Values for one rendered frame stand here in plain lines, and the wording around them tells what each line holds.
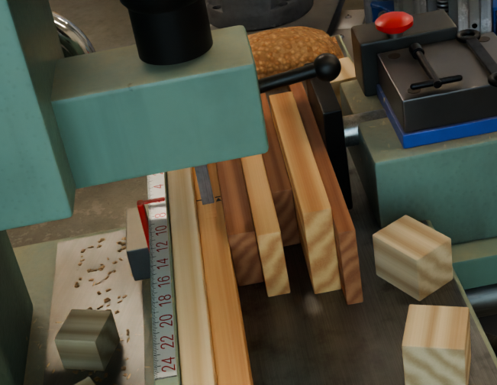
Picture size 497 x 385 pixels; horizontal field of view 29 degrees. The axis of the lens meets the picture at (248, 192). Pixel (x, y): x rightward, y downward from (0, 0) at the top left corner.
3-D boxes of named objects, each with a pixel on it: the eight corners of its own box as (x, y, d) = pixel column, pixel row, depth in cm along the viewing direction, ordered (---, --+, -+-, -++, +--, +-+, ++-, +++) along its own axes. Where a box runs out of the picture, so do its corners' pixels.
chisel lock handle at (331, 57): (344, 83, 66) (342, 57, 65) (253, 101, 66) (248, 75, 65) (339, 71, 68) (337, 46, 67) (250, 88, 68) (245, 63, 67)
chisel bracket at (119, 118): (273, 173, 67) (256, 62, 62) (75, 210, 66) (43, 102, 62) (261, 123, 73) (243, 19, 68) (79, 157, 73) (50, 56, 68)
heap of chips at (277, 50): (351, 72, 97) (347, 37, 95) (214, 98, 96) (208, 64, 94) (334, 37, 104) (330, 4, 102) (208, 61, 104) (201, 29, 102)
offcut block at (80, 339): (63, 369, 81) (53, 339, 79) (81, 337, 84) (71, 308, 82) (104, 371, 80) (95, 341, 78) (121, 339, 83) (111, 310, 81)
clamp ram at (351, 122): (427, 195, 75) (421, 94, 71) (334, 213, 75) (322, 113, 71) (400, 140, 83) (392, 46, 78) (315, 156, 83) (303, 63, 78)
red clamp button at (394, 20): (417, 32, 75) (417, 20, 75) (380, 39, 75) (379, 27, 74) (408, 17, 78) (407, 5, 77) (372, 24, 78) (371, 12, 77)
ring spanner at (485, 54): (520, 85, 68) (520, 79, 68) (492, 91, 68) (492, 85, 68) (476, 31, 77) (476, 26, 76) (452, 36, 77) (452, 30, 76)
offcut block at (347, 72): (366, 111, 89) (363, 74, 87) (330, 121, 89) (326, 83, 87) (352, 92, 93) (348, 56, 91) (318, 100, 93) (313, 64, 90)
